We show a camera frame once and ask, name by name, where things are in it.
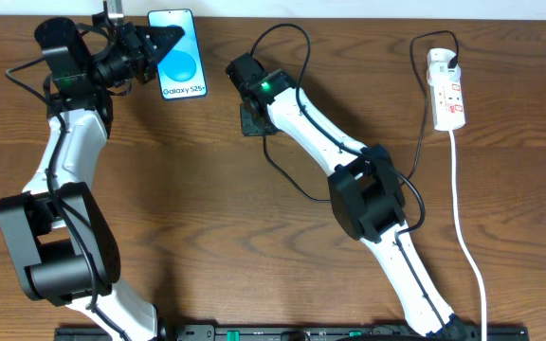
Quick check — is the white USB charger plug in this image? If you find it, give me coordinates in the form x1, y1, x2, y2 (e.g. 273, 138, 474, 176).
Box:
427, 61, 462, 86

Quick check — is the black USB charging cable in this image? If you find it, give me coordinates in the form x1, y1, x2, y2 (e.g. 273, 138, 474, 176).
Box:
262, 30, 460, 204

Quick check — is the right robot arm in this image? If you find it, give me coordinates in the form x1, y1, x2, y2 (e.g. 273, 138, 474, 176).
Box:
226, 53, 470, 340

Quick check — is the blue Samsung Galaxy smartphone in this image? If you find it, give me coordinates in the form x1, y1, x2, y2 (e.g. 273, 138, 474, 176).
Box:
148, 9, 208, 100

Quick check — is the white power strip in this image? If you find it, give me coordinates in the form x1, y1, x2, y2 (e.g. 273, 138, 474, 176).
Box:
427, 48, 465, 132

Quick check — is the white power strip cord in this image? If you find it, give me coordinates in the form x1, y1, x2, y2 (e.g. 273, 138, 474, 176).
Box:
447, 129, 488, 341

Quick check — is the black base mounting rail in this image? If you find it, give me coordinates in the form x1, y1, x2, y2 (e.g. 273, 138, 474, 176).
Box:
53, 325, 530, 341

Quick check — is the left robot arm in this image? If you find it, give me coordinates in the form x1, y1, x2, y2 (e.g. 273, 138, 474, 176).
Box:
0, 12, 184, 340

